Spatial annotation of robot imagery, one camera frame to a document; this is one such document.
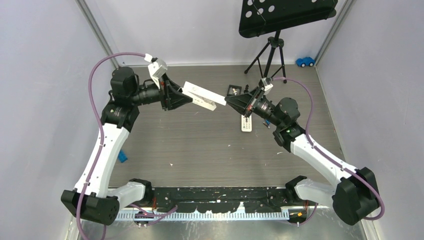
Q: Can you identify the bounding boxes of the blue object on floor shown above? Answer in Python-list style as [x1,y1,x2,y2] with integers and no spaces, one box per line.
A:
[117,150,128,163]

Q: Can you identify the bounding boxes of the white beige remote control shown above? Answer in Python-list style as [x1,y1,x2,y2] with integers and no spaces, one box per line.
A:
[241,115,253,133]

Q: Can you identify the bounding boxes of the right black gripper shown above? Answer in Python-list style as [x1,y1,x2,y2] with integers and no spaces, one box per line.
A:
[224,86,284,128]

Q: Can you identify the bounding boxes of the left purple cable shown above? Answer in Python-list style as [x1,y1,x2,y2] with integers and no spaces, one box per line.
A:
[76,52,153,240]

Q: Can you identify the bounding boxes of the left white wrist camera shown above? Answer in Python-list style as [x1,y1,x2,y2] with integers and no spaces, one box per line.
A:
[144,53,168,89]

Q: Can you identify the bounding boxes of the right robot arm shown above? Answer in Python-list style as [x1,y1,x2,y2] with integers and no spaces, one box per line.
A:
[225,87,385,226]

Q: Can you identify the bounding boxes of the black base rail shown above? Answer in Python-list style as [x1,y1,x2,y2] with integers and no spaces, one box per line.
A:
[151,186,313,214]

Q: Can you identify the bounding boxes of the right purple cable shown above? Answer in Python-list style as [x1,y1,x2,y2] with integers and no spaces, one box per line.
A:
[271,77,386,222]

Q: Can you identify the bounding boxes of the white remote back cover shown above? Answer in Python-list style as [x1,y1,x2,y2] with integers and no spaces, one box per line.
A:
[182,81,227,106]

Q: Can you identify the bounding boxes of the black chess piece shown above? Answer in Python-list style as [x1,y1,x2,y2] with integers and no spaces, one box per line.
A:
[243,84,249,94]

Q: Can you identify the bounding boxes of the black music stand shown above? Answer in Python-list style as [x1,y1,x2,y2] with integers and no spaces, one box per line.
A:
[238,0,338,78]

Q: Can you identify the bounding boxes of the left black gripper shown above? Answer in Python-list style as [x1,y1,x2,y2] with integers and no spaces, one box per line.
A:
[130,73,193,111]

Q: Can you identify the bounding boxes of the small black square box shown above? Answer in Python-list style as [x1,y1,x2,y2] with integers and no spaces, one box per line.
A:
[226,84,243,97]

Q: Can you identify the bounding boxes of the purple cable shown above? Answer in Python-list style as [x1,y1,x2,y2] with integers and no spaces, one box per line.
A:
[76,52,153,240]
[271,77,386,222]

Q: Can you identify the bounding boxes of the blue toy car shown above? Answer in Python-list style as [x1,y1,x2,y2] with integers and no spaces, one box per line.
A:
[295,56,315,68]

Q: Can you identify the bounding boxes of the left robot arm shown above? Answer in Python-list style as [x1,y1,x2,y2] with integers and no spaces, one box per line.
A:
[61,67,193,226]

